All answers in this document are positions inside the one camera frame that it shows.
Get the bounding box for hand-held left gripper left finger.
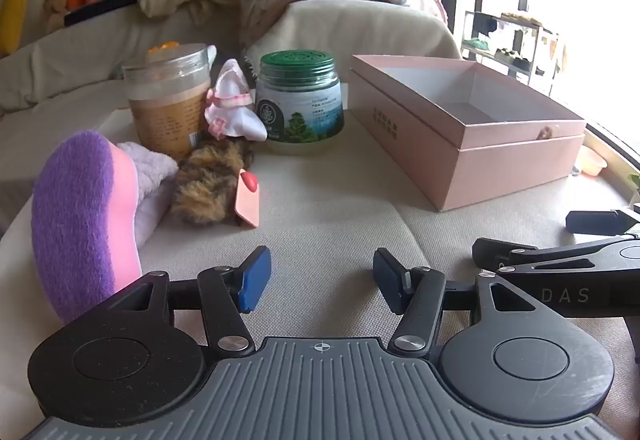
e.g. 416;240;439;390
107;246;272;357

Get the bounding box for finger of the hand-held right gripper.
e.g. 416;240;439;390
472;237;626;277
566;209;640;237

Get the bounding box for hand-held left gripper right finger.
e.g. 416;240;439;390
373;248;551;362

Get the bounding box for pink cardboard box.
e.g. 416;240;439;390
347;54;587;212

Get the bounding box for brown furry doll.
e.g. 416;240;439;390
170;140;261;228

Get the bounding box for white pink bow cloth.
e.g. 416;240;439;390
204;58;267;141

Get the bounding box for purple pink plush slipper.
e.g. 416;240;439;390
31;131;178;325

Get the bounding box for small orange bowl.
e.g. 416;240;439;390
575;145;608;178

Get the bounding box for beige tablecloth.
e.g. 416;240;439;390
0;104;640;440

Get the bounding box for green lidded air freshener jar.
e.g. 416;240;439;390
254;50;346;157

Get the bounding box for clear plastic jar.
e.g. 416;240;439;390
121;43;213;161

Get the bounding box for metal shelf rack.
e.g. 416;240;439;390
460;0;566;80

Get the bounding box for bed with beige sheet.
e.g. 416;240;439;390
0;0;463;241

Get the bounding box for black flat board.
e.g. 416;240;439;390
64;0;141;27

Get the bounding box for brown plush toy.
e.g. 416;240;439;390
41;0;68;33

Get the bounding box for yellow pillow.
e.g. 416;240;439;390
0;0;32;56

